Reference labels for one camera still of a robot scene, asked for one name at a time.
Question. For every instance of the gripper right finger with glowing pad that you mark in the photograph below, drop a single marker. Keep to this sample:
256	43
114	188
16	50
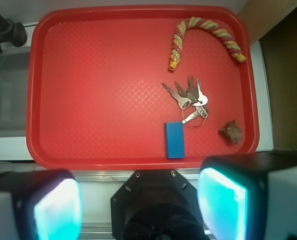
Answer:
249	196

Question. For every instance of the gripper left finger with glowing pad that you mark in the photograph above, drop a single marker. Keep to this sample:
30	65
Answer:
40	205

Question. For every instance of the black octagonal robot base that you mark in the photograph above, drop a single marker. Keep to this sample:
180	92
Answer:
156	205

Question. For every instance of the small brown rock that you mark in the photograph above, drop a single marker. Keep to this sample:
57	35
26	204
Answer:
232	132

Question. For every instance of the blue rectangular block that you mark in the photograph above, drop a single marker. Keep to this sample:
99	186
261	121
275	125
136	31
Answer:
174	137

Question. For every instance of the bunch of silver keys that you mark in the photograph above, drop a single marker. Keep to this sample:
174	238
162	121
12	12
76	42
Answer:
192	97

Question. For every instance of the red plastic tray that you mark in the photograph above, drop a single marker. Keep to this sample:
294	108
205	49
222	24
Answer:
95	96

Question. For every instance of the steel sink basin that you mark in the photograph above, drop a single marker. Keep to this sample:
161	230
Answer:
14	76

